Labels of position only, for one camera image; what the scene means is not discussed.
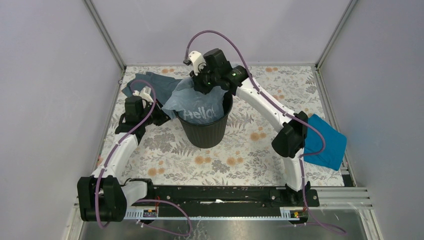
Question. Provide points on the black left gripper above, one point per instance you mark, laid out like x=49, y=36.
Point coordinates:
x=162, y=116

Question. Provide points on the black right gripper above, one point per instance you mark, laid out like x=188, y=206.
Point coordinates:
x=197, y=85

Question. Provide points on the light blue plastic trash bag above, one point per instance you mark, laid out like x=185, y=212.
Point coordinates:
x=194, y=106

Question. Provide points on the black plastic trash bin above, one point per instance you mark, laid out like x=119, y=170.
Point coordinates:
x=209, y=135

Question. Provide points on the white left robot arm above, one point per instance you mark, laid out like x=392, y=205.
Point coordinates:
x=102, y=197

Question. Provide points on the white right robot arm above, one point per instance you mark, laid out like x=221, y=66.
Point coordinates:
x=212, y=69

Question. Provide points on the grey-blue crumpled cloth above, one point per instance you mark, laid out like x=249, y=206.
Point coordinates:
x=162, y=85

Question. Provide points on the bright blue cloth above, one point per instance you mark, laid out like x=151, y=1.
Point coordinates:
x=335, y=144

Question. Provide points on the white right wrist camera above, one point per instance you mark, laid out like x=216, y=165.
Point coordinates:
x=196, y=60

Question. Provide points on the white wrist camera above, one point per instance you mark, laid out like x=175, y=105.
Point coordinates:
x=196, y=60
x=145, y=94

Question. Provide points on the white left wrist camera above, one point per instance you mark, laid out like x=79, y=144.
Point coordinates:
x=145, y=94

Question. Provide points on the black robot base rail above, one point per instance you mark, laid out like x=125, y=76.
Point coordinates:
x=226, y=201

